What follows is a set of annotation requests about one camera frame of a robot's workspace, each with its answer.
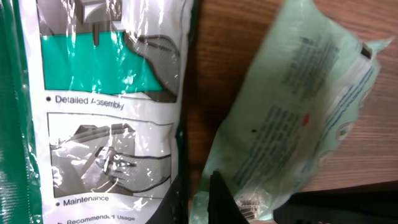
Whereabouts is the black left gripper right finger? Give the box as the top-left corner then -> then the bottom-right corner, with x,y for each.
207,170 -> 249,224

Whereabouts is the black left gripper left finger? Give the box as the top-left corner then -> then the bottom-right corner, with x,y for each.
146,175 -> 187,224

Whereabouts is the green sponge package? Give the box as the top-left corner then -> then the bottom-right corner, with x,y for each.
1,0 -> 198,224

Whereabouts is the teal wipes packet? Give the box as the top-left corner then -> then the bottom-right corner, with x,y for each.
189,0 -> 389,224

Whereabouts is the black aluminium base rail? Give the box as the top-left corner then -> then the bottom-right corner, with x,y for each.
274,181 -> 397,224

